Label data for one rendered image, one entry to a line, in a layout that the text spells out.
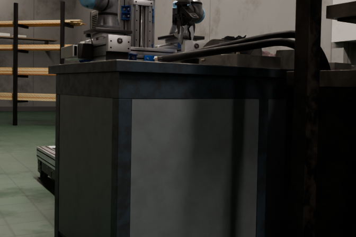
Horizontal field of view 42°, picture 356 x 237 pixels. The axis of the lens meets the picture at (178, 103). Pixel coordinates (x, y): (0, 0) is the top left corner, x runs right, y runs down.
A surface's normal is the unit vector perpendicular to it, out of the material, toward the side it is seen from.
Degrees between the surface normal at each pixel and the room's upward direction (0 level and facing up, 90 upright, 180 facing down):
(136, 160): 90
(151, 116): 90
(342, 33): 90
